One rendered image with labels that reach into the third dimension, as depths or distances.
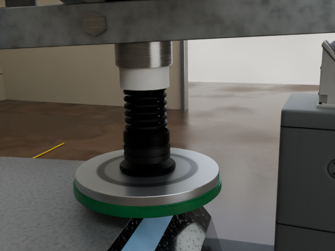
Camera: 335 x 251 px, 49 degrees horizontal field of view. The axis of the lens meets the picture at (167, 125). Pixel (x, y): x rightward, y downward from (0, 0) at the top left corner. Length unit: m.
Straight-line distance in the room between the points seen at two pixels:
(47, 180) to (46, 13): 0.33
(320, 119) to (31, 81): 6.37
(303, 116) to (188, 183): 0.86
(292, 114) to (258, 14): 0.87
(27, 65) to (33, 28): 6.78
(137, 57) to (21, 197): 0.31
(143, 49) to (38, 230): 0.28
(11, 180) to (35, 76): 6.49
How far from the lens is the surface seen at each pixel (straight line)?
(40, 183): 0.69
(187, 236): 0.61
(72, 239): 0.50
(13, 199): 0.65
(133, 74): 0.49
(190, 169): 0.54
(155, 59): 0.49
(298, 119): 1.31
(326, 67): 1.36
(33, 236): 0.52
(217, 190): 0.52
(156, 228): 0.56
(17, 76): 7.48
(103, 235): 0.50
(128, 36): 0.46
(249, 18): 0.46
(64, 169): 0.75
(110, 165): 0.57
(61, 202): 0.60
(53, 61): 6.88
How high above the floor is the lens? 1.09
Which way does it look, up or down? 13 degrees down
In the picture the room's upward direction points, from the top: 1 degrees counter-clockwise
